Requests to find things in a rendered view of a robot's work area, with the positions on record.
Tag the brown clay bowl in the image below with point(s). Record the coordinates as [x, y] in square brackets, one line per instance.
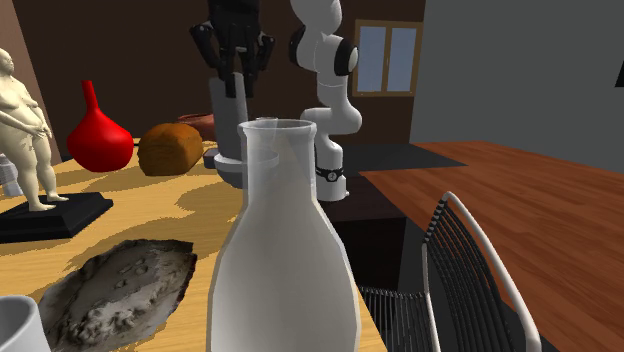
[200, 124]

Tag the dark robot stand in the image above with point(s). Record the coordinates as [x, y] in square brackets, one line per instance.
[375, 229]

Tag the grey cylinder on round base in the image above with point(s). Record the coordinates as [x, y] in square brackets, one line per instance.
[226, 122]

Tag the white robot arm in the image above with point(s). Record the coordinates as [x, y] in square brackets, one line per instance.
[327, 97]

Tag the wood-framed window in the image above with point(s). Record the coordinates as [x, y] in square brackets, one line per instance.
[387, 58]

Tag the white cup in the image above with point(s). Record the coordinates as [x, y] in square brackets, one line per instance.
[17, 326]

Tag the cream figure on black base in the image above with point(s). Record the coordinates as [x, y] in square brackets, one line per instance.
[29, 146]

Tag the clear glass carafe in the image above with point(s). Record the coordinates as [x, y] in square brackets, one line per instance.
[282, 263]

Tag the red long-necked vase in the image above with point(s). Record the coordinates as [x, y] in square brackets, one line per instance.
[100, 141]

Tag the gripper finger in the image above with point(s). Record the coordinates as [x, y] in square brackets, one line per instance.
[264, 51]
[204, 44]

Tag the pale grey ribbed object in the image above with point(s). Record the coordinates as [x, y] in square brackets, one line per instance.
[8, 178]

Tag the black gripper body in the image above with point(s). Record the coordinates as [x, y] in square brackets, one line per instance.
[235, 22]

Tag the small dark box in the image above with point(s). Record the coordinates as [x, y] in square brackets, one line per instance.
[210, 158]

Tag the brown bread loaf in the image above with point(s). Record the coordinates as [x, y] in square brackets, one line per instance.
[168, 148]

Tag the grey rough stone slab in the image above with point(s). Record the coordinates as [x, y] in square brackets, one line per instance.
[117, 292]

